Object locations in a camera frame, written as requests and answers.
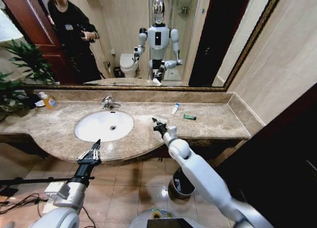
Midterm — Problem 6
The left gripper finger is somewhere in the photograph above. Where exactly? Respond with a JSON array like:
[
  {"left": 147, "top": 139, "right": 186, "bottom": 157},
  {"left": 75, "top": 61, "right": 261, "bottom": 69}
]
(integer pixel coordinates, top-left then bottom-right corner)
[
  {"left": 76, "top": 141, "right": 98, "bottom": 163},
  {"left": 94, "top": 139, "right": 103, "bottom": 162}
]

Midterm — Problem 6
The white oval sink basin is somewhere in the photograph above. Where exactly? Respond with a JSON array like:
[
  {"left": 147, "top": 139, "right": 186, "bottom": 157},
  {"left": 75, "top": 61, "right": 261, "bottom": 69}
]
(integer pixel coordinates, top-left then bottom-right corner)
[{"left": 74, "top": 110, "right": 135, "bottom": 142}]

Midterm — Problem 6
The black round trash bin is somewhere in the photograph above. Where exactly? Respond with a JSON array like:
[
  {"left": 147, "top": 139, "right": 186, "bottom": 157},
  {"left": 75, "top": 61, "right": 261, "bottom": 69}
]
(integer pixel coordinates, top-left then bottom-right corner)
[{"left": 167, "top": 167, "right": 196, "bottom": 201}]

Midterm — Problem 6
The chrome faucet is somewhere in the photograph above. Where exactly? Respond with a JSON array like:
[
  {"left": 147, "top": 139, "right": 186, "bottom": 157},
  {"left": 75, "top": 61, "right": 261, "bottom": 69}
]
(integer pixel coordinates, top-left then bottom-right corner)
[{"left": 101, "top": 96, "right": 121, "bottom": 110}]

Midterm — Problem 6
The black straight rod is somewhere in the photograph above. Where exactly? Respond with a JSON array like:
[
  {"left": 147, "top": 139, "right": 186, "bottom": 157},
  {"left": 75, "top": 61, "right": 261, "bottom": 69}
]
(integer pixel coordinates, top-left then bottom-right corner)
[{"left": 0, "top": 177, "right": 95, "bottom": 186}]

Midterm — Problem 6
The orange hand soap bottle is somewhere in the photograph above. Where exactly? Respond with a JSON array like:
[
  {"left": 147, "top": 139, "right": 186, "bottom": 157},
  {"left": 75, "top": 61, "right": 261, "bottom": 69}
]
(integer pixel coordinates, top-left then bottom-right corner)
[{"left": 39, "top": 91, "right": 57, "bottom": 110}]

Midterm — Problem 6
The white robot front shell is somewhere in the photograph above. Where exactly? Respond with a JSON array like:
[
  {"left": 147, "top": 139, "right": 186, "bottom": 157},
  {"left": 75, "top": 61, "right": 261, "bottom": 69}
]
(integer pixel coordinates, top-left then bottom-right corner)
[{"left": 127, "top": 207, "right": 199, "bottom": 228}]

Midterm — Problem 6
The black flat floor device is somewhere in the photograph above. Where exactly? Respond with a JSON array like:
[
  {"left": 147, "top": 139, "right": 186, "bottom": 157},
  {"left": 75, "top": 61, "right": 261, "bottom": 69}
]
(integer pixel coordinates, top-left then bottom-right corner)
[{"left": 0, "top": 187, "right": 19, "bottom": 196}]

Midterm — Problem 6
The green potted plant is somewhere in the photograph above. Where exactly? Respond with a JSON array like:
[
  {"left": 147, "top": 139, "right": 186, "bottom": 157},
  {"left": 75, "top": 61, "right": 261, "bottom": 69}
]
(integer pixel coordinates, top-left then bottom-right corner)
[{"left": 0, "top": 73, "right": 43, "bottom": 120}]

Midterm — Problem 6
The dark wooden door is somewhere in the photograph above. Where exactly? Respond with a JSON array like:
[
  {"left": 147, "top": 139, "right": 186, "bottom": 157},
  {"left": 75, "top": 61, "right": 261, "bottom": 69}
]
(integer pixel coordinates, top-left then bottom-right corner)
[{"left": 215, "top": 83, "right": 317, "bottom": 228}]

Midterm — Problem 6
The black floor cable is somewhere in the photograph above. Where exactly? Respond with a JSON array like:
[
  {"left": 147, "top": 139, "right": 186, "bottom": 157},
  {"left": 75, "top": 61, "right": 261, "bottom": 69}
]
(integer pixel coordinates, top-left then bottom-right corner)
[{"left": 0, "top": 192, "right": 96, "bottom": 228}]

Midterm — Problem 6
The large gold-framed wall mirror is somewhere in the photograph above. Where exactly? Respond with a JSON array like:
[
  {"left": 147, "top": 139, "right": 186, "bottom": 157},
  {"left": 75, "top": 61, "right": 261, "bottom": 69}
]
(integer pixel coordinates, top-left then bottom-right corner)
[{"left": 0, "top": 0, "right": 285, "bottom": 92}]

